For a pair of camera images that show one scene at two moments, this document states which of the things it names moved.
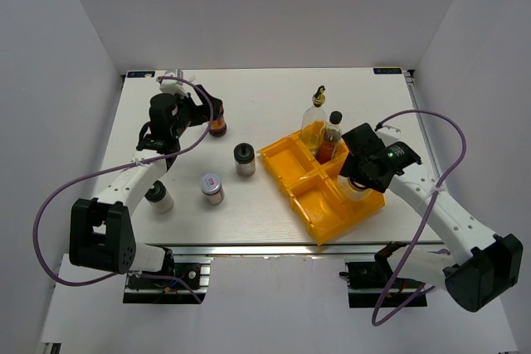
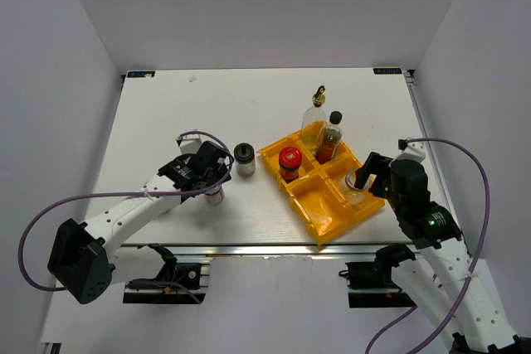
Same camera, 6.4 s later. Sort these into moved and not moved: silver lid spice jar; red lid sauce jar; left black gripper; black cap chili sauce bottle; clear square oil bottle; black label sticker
Moved: red lid sauce jar; left black gripper
Not moved: clear square oil bottle; black label sticker; black cap chili sauce bottle; silver lid spice jar
